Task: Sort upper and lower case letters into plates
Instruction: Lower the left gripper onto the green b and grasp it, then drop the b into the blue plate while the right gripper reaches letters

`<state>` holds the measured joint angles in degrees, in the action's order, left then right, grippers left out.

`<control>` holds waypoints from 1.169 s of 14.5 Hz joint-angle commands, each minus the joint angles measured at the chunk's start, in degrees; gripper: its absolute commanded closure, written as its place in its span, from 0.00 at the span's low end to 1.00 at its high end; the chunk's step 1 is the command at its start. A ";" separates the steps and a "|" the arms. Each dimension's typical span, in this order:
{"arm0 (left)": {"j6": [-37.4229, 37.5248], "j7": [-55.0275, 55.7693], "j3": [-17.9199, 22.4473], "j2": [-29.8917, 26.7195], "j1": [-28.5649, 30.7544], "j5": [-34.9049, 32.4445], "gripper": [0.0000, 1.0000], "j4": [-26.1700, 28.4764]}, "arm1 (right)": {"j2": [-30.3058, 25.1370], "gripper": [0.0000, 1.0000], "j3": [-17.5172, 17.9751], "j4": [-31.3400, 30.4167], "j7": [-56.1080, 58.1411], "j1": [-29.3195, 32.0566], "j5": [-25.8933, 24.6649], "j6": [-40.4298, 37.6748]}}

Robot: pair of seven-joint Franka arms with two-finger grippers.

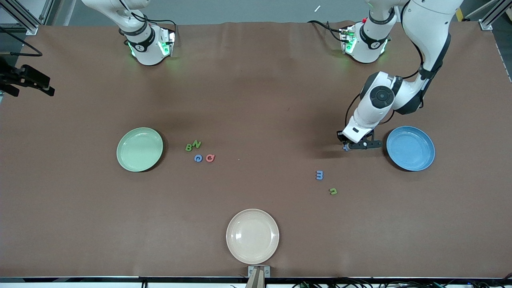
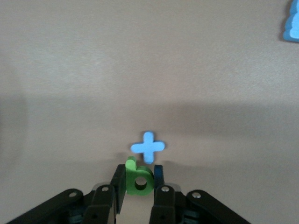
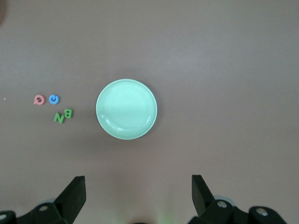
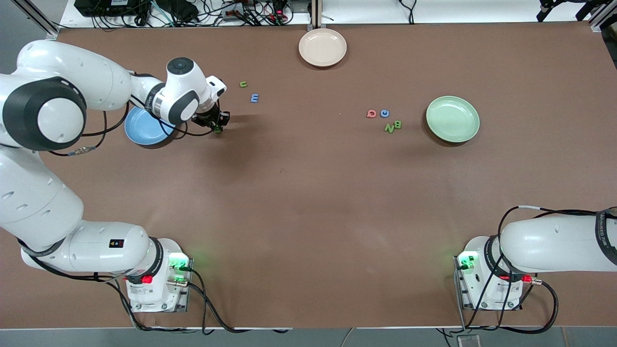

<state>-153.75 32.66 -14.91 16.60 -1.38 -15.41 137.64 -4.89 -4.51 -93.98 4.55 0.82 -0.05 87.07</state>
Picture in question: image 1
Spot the black cable tangle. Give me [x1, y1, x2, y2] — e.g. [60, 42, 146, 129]
[291, 278, 512, 288]

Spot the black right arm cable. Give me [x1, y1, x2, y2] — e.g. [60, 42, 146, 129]
[0, 26, 44, 56]

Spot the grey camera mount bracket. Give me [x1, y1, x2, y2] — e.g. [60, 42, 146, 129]
[246, 265, 271, 288]

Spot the black left base cable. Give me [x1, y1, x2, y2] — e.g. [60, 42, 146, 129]
[307, 20, 345, 42]

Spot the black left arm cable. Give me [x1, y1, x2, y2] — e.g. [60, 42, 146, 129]
[345, 0, 426, 129]

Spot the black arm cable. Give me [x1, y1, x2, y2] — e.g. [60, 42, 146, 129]
[345, 0, 426, 129]
[0, 26, 44, 56]

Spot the beige round plate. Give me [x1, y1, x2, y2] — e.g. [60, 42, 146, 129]
[226, 209, 280, 264]

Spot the black base cable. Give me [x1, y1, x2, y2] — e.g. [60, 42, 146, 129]
[132, 11, 177, 30]
[307, 20, 345, 42]

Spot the brown table cover sheet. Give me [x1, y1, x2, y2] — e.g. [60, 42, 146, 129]
[0, 21, 512, 278]

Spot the black right base cable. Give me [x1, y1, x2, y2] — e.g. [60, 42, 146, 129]
[132, 11, 177, 30]

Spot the blue round plate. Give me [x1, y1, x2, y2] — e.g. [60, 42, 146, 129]
[386, 126, 436, 172]

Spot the green round plate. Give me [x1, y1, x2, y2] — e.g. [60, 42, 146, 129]
[116, 127, 164, 172]

